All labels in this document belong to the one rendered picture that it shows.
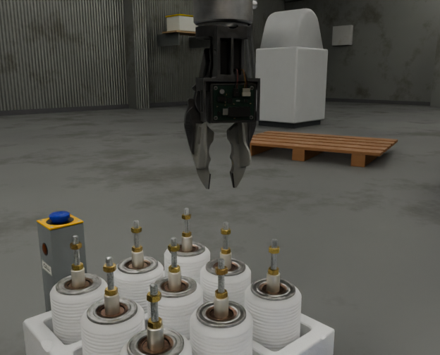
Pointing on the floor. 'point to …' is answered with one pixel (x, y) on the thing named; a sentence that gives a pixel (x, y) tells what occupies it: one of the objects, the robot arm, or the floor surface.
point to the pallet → (362, 144)
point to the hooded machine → (292, 70)
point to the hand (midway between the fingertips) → (220, 177)
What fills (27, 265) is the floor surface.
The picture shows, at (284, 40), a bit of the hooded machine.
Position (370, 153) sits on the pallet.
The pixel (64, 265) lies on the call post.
